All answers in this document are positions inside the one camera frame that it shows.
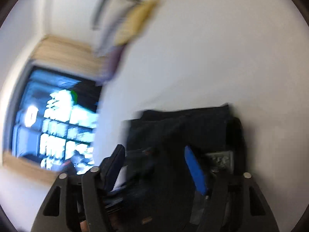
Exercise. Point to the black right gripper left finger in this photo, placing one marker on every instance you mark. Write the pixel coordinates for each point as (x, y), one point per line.
(73, 199)

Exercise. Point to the purple cloth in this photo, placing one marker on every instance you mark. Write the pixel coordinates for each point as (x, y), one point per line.
(111, 63)

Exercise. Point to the white bed sheet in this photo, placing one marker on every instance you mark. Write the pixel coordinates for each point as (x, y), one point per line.
(252, 54)

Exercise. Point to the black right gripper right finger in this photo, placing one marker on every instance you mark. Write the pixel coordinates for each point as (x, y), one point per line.
(233, 202)

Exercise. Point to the window with dark frame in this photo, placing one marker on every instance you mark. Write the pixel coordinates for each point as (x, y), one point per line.
(46, 127)

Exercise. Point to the beige curtain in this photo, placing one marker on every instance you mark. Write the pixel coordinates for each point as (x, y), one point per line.
(68, 56)

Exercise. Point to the dark navy pants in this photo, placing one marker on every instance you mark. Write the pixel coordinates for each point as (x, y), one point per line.
(158, 193)

